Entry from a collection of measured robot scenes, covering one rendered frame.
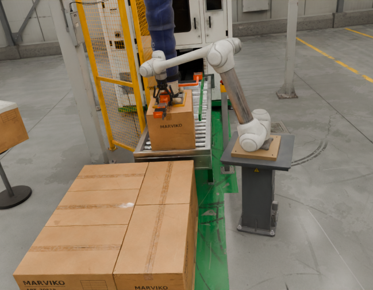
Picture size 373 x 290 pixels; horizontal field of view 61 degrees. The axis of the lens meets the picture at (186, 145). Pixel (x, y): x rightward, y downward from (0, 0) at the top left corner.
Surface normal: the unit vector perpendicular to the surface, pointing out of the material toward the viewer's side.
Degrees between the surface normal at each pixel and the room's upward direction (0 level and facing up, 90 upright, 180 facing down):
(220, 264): 0
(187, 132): 90
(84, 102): 90
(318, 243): 0
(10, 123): 90
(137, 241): 0
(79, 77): 90
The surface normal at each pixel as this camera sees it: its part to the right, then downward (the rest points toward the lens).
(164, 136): -0.01, 0.47
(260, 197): -0.34, 0.47
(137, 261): -0.10, -0.88
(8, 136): 0.87, 0.16
